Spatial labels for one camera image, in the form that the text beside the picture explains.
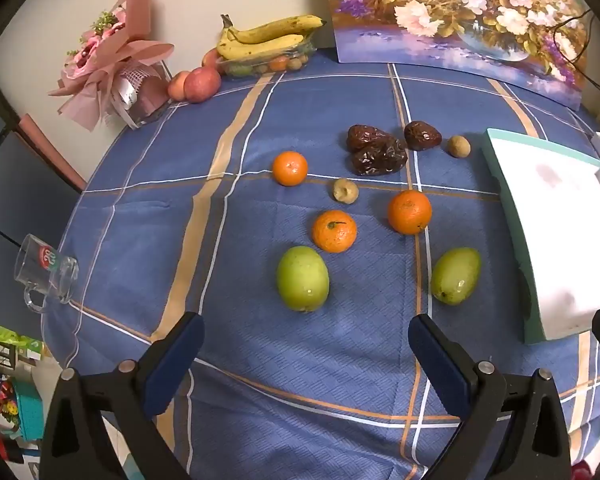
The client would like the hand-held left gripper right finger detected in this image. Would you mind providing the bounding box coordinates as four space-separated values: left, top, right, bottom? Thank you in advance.
409 313 572 480

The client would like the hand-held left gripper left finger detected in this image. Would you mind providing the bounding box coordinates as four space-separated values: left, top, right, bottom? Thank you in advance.
39 311 206 480

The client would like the green mango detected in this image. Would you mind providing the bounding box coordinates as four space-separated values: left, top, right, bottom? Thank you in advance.
431 247 482 306
276 246 330 312

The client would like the white box with teal rim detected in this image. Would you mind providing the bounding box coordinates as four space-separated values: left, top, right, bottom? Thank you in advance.
481 128 600 345

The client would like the orange mandarin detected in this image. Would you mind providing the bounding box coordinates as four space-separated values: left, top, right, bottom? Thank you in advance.
312 210 358 254
387 190 433 236
272 151 309 187

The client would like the brown dried date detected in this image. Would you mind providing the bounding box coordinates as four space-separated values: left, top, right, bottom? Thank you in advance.
404 121 442 152
351 137 409 177
346 125 396 153

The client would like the clear glass mug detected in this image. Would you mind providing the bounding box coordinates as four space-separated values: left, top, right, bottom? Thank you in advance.
13 234 80 315

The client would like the teal plastic basket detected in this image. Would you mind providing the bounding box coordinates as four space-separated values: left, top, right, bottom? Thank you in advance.
9 377 46 442

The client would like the colourful printed package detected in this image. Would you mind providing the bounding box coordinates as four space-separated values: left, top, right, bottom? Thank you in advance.
0 317 43 363

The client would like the blue plaid tablecloth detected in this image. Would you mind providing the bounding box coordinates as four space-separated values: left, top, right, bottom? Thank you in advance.
40 51 600 480

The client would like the orange peach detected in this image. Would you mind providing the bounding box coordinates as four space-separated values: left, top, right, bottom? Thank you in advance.
167 71 191 102

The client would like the red apple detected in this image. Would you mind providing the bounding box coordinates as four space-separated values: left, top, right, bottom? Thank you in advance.
183 66 222 104

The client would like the clear plastic fruit container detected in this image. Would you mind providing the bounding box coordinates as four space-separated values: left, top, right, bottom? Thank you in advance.
215 40 317 80

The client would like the pink wrapped flower bouquet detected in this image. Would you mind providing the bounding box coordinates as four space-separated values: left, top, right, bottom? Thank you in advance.
47 0 176 133

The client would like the yellow banana bunch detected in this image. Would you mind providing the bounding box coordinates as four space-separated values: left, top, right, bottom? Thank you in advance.
215 14 327 61

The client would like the flower painting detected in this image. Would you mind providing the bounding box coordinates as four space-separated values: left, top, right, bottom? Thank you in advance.
320 0 593 111

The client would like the black cable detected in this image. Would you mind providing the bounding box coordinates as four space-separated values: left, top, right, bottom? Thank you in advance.
552 10 600 106

